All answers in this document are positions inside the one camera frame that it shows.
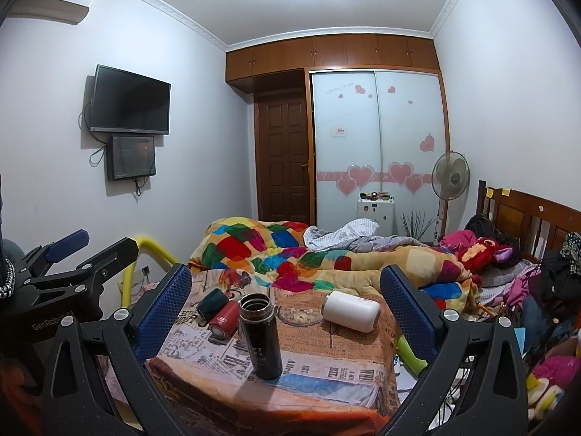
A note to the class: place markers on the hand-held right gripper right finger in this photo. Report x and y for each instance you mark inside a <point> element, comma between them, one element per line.
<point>405,311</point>

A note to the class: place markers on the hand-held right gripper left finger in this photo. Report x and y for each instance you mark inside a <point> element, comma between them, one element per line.
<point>167,302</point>

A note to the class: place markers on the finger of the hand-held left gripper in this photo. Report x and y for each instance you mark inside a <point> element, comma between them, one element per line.
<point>106,259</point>
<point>68,243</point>

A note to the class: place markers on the white plastic bottle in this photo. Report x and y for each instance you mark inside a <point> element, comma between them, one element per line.
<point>352,311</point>

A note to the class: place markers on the black thermos cup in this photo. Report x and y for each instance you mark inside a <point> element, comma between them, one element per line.
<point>262,340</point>

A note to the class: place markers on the yellow foam tube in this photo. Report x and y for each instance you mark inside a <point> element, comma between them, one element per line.
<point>129,272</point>

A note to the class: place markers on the green tube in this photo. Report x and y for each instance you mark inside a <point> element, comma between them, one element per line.
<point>411,352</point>

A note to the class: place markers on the dark green can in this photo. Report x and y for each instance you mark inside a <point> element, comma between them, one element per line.
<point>212,305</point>

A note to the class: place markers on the red can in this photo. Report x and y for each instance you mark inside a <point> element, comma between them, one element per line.
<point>223,320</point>

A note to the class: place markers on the spiky potted plant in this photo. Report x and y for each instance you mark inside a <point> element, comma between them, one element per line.
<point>417,227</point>

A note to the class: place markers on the pink garment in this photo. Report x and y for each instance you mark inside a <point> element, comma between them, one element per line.
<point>456,241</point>

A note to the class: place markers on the newspaper print tablecloth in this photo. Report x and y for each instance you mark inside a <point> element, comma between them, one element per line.
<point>327,363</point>

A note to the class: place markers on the small white cabinet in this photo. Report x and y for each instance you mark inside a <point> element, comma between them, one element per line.
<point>374,215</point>

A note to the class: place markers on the red plush toy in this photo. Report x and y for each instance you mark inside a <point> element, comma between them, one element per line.
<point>485,252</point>

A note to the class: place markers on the grey checked cloth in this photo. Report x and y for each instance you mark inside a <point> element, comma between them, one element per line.
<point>336,234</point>

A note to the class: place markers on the glass ashtray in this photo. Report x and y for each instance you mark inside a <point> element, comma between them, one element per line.
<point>300,317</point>

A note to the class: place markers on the colourful patchwork quilt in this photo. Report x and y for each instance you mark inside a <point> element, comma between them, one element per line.
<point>290,259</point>

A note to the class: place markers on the standing fan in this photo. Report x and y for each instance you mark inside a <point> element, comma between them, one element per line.
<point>450,173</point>

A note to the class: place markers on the pile of clothes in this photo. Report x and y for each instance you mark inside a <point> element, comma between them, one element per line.
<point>553,309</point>

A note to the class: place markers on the wooden bed headboard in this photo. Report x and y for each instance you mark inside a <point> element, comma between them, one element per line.
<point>522,213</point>

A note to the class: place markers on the white heart print wardrobe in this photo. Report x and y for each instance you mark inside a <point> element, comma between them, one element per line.
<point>354,145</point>

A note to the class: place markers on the brown wooden door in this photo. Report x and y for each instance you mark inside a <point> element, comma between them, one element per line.
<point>283,159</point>

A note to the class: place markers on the white air conditioner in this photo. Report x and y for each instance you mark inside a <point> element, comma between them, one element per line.
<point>50,9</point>

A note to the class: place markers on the brown overhead cabinets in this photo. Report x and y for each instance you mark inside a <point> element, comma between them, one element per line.
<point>331,54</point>

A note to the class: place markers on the small black wall monitor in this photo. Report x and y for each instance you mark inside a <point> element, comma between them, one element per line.
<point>131,158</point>

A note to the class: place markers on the black wall television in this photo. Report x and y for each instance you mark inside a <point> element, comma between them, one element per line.
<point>131,100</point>

